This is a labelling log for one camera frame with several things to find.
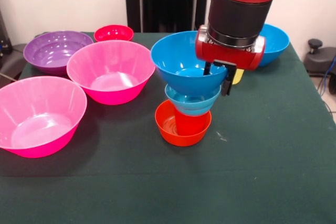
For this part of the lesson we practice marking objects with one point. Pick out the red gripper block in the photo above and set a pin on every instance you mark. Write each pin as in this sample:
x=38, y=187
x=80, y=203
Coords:
x=225, y=56

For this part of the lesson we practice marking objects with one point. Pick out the stack of small blue bowls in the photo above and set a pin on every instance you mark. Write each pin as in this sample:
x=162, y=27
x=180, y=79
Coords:
x=193, y=104

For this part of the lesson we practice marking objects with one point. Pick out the large blue bowl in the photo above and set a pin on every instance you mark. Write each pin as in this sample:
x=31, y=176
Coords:
x=178, y=79
x=277, y=45

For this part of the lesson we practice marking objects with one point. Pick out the red cup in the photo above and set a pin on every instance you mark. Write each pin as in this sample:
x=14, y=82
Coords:
x=191, y=125

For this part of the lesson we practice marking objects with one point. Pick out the orange bowl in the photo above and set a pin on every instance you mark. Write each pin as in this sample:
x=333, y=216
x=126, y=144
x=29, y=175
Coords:
x=166, y=132

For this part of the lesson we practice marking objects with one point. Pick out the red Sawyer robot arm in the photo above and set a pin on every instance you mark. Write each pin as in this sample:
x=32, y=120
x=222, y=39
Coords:
x=239, y=6

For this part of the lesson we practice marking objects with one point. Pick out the yellow cup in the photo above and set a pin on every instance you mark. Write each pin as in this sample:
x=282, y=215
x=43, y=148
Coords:
x=238, y=75

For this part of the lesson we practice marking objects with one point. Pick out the large pink bowl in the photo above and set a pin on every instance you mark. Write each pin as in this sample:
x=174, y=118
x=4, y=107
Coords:
x=110, y=69
x=39, y=113

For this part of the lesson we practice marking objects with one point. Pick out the small crimson bowl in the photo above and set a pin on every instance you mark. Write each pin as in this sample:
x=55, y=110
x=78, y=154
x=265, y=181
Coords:
x=113, y=32

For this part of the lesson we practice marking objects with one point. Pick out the dark green table cloth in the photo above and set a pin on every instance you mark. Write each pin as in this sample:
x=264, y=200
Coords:
x=168, y=182

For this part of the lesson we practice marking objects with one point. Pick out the purple bowl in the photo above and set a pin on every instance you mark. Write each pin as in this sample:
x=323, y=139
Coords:
x=52, y=48

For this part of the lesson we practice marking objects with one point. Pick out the black pedestal foot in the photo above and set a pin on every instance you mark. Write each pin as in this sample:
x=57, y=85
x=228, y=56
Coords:
x=10, y=61
x=323, y=58

